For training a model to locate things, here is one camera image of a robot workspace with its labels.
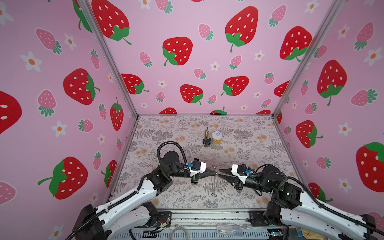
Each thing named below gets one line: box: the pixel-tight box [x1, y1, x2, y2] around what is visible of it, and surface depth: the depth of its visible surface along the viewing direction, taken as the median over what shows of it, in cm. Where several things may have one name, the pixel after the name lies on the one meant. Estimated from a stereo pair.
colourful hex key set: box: [202, 127, 212, 147], surface depth 106 cm
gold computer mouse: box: [301, 228, 327, 240], surface depth 67 cm
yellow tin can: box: [212, 131, 223, 145], surface depth 103 cm
